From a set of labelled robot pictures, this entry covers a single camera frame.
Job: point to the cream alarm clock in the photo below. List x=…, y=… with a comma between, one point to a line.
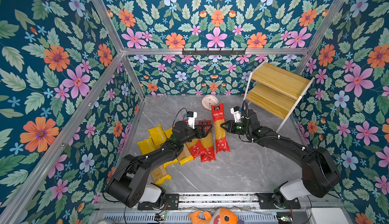
x=208, y=101

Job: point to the wooden two-tier shelf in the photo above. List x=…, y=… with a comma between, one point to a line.
x=276, y=90

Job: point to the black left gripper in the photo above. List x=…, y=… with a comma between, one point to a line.
x=203, y=134

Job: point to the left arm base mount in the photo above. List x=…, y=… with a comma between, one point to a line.
x=165, y=202

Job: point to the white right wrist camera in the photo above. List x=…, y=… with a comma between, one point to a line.
x=236, y=112

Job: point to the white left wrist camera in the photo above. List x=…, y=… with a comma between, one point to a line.
x=191, y=119

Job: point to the white box bottom right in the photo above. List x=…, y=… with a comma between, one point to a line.
x=329, y=216

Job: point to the yellow pasta bag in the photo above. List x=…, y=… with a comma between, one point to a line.
x=160, y=174
x=158, y=136
x=147, y=146
x=183, y=158

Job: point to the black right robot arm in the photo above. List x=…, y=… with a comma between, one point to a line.
x=319, y=173

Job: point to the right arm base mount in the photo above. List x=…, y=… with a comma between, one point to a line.
x=276, y=201

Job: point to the black wall hook rail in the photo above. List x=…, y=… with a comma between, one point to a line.
x=215, y=51

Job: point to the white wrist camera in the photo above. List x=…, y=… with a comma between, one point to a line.
x=236, y=112
x=191, y=119

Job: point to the red spaghetti bag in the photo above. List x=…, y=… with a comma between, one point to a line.
x=195, y=148
x=207, y=143
x=218, y=118

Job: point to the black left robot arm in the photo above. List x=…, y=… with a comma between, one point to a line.
x=129, y=183

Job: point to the orange plush fish toy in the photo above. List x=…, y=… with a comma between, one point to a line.
x=221, y=216

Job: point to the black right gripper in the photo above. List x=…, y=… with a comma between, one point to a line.
x=230, y=126

